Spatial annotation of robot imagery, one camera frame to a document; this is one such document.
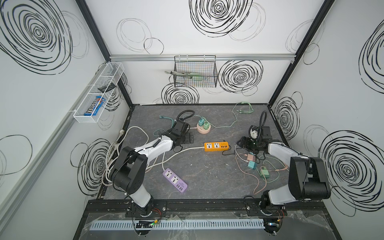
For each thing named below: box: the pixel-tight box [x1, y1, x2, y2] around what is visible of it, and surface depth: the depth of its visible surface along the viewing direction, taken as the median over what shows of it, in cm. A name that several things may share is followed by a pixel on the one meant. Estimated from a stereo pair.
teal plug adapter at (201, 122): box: [198, 118, 205, 127], surface depth 104 cm
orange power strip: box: [204, 141, 230, 152], surface depth 96 cm
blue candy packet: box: [84, 96, 106, 116], surface depth 72 cm
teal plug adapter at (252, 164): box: [247, 160, 257, 170], surface depth 88 cm
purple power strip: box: [162, 168, 188, 193], surface depth 82 cm
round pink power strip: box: [196, 122, 211, 134], surface depth 104 cm
